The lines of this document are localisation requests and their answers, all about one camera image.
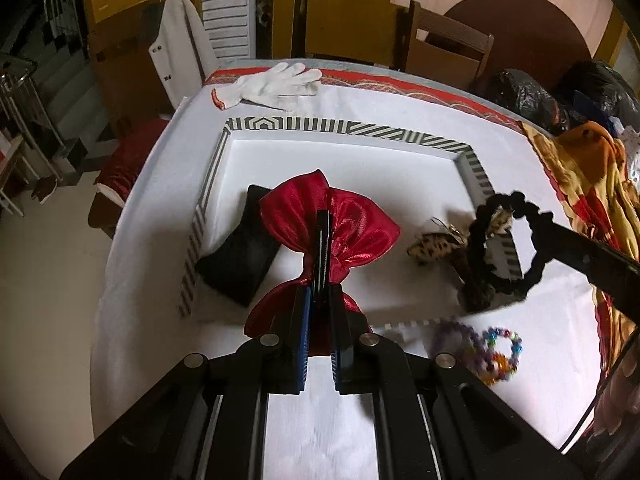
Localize solid back wooden chair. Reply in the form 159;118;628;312
305;0;402;68

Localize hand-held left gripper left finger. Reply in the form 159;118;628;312
60;285;314;480

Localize dark red slippers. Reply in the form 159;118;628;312
31;176;59;204

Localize black scrunchie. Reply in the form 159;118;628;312
465;191;556;303

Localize grey staircase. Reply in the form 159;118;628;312
0;10;118;171

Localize white knit glove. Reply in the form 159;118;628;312
211;62;323;112

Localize red patterned table cover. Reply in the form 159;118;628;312
202;62;531;133

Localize round wooden table top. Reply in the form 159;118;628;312
442;0;593;86

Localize slatted back wooden chair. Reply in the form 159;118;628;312
405;0;496;91

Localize white jacket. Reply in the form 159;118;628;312
148;0;219;111

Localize white louvered door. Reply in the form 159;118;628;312
200;0;258;61

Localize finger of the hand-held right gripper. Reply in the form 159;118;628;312
530;215;640;326

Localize striped rim white tray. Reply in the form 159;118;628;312
177;116;523;333

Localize orange floral blanket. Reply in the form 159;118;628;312
522;122;640;411

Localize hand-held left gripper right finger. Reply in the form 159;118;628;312
327;285;586;480

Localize black cloth pouch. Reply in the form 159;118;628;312
194;184;281;308

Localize metal stair railing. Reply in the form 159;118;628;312
0;0;86;181

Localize wooden chair with cushion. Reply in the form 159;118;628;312
87;5;173;238

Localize orange crystal bead bracelet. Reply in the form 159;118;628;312
475;327;523;386

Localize black cable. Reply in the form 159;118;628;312
560;355;640;456

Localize blue bag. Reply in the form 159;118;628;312
574;90;613;128

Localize red satin bow hair clip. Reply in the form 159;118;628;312
244;170;402;353

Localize red seat cushion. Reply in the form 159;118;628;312
95;119;172;208

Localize purple bead bracelet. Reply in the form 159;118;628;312
431;321;488;376

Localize small wooden side table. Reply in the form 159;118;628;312
0;135;41;217

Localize leopard print bow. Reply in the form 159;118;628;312
406;210;513;267

